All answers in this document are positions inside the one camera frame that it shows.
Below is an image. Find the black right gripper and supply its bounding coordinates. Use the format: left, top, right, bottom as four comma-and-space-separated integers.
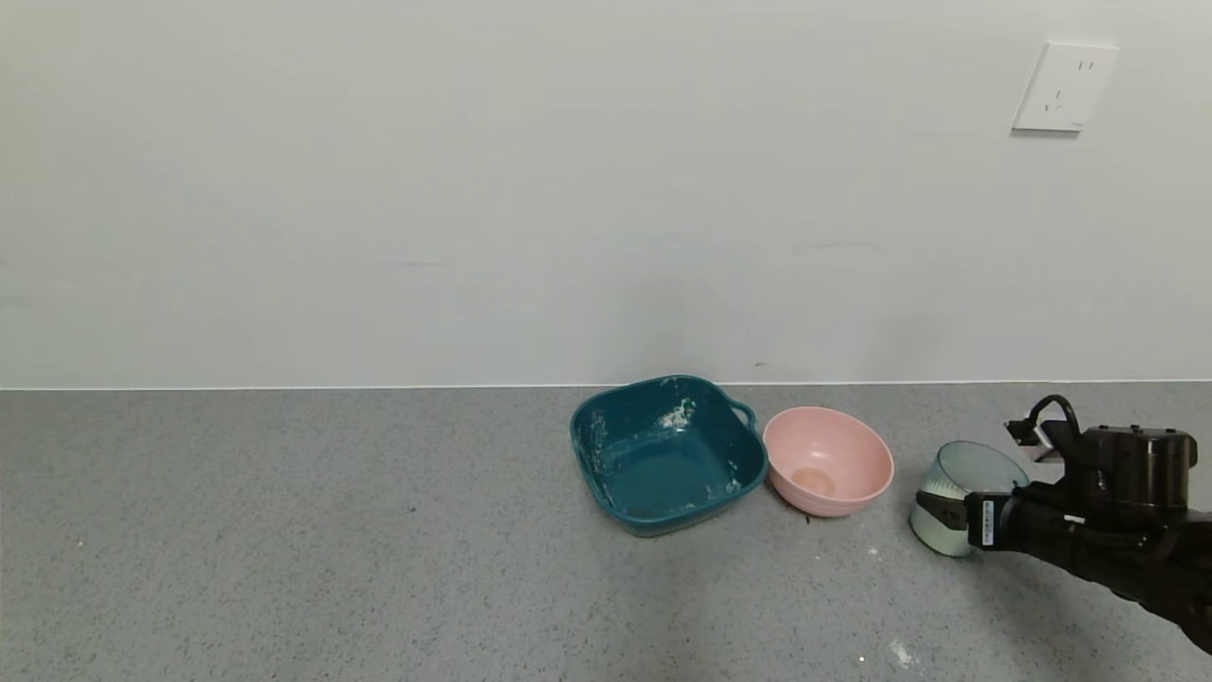
915, 489, 1088, 561

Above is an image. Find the white powder heap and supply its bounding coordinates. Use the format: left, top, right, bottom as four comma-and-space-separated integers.
911, 483, 972, 557

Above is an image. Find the translucent green ribbed cup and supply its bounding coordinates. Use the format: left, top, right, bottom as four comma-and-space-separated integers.
909, 440, 1031, 558

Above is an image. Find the pink plastic bowl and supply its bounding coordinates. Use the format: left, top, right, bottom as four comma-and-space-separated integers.
762, 406, 895, 518

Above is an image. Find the teal square plastic basin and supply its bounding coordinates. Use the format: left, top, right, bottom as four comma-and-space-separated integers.
569, 375, 769, 538

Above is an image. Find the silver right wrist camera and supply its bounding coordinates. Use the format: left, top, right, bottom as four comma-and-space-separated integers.
1005, 417, 1063, 465

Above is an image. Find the black camera cable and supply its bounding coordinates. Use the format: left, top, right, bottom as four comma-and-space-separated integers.
1027, 394, 1083, 446

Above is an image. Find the white wall socket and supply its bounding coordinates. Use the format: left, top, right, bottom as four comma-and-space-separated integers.
1011, 42, 1120, 134

